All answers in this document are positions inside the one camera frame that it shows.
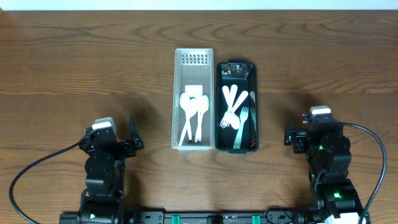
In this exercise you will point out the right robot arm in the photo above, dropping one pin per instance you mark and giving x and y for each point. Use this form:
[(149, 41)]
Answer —
[(327, 151)]

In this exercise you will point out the black perforated plastic tray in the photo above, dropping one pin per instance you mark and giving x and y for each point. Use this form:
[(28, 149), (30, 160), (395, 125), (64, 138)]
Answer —
[(244, 75)]

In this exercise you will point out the white plastic spoon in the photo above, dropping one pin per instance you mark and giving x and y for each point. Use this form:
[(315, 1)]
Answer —
[(185, 104), (206, 104), (194, 108), (233, 120), (200, 109)]

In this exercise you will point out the black mounting rail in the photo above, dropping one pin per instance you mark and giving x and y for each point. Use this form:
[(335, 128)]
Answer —
[(270, 216)]

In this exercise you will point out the clear perforated plastic tray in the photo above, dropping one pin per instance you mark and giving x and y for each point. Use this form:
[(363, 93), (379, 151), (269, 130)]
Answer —
[(193, 75)]

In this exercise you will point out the white plastic fork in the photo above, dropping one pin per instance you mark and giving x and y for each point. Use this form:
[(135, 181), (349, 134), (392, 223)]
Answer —
[(229, 94), (243, 117), (239, 101)]

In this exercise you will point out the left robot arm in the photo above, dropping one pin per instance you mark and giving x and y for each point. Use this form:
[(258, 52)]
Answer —
[(102, 201)]

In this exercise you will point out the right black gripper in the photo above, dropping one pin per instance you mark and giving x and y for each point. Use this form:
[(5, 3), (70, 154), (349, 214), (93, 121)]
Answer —
[(301, 137)]

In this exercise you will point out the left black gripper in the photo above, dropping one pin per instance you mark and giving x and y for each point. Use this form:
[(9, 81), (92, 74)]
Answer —
[(127, 147)]

